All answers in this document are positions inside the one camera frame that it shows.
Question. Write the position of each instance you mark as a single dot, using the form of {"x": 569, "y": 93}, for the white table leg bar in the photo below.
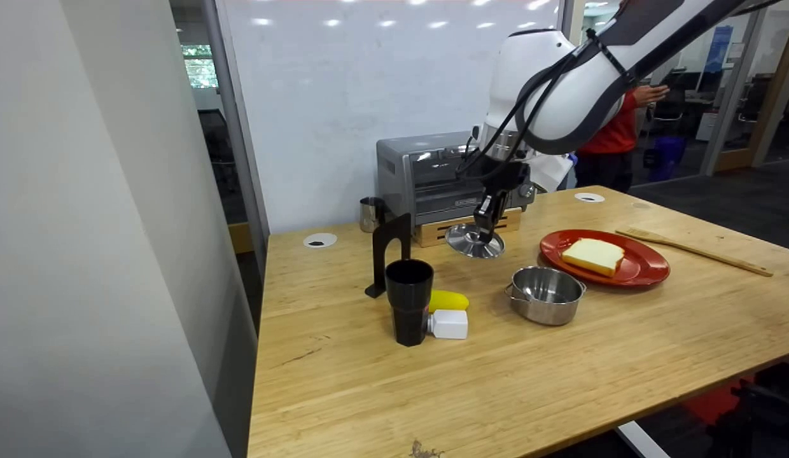
{"x": 642, "y": 442}

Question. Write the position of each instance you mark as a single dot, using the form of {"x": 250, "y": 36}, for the slatted wooden stand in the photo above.
{"x": 462, "y": 229}

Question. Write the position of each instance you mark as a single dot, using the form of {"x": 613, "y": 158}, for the white block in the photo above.
{"x": 448, "y": 323}

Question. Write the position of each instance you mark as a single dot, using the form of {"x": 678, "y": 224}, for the person in red shirt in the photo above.
{"x": 612, "y": 136}

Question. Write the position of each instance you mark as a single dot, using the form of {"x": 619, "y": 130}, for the steel pot lid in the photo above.
{"x": 473, "y": 246}

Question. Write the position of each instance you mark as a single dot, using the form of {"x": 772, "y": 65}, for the wooden slotted spatula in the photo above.
{"x": 700, "y": 249}

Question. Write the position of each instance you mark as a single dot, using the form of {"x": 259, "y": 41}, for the yellow sponge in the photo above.
{"x": 448, "y": 298}

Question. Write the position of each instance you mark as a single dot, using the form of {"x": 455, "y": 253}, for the red plastic object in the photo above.
{"x": 715, "y": 402}

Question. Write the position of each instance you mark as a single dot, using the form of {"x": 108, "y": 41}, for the black plastic cup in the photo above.
{"x": 407, "y": 302}

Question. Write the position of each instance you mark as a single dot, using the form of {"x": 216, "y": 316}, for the red plate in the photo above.
{"x": 644, "y": 262}

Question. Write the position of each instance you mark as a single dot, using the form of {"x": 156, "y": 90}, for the white bread slice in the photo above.
{"x": 590, "y": 255}

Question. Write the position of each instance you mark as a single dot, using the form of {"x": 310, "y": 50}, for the silver toaster oven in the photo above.
{"x": 429, "y": 182}

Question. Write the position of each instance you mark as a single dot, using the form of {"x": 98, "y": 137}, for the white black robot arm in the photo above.
{"x": 581, "y": 93}

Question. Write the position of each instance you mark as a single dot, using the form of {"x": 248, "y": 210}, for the steel pot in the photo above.
{"x": 542, "y": 296}

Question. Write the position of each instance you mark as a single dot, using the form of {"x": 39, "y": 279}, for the small steel mug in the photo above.
{"x": 369, "y": 218}

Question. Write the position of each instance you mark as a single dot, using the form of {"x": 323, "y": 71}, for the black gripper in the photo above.
{"x": 504, "y": 179}

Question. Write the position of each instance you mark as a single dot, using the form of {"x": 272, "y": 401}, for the white round table grommet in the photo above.
{"x": 318, "y": 241}
{"x": 588, "y": 197}

